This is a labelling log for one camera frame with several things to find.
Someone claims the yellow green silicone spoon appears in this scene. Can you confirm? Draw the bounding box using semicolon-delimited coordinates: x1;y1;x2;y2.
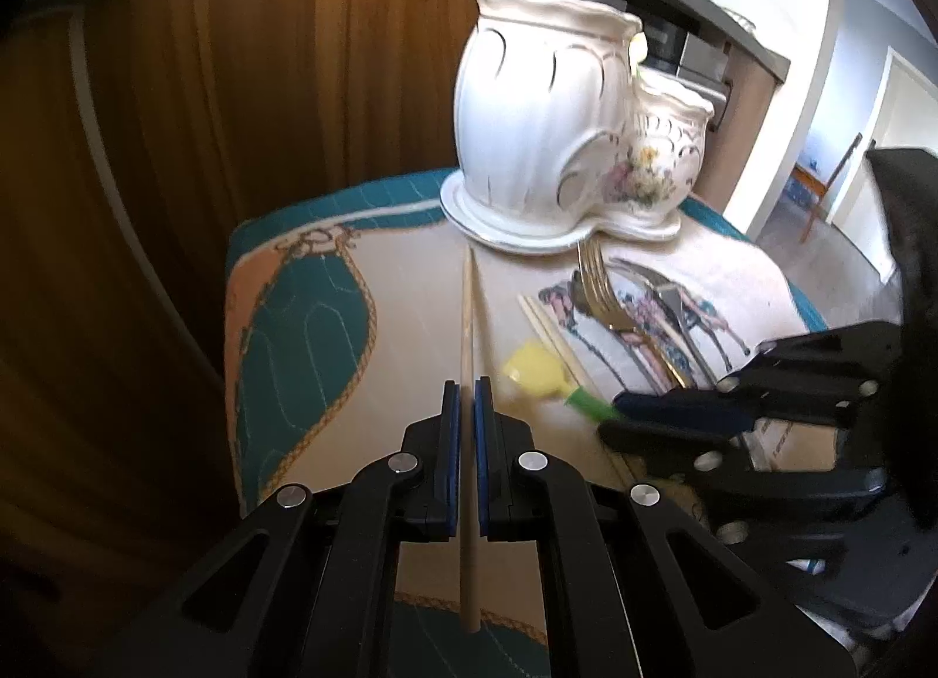
502;342;623;423

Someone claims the gold fork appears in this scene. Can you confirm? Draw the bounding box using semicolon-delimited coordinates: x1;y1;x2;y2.
577;239;690;389

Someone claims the printed teal table cloth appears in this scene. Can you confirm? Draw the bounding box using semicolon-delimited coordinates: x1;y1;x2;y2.
224;170;827;676

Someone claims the stainless steel oven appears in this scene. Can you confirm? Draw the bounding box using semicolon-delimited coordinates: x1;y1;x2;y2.
581;0;733;132

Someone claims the white ceramic utensil holder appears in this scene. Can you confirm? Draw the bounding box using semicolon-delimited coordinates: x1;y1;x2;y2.
440;0;714;254

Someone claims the wooden cabinet front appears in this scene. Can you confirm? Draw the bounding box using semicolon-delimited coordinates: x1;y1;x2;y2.
0;0;519;504

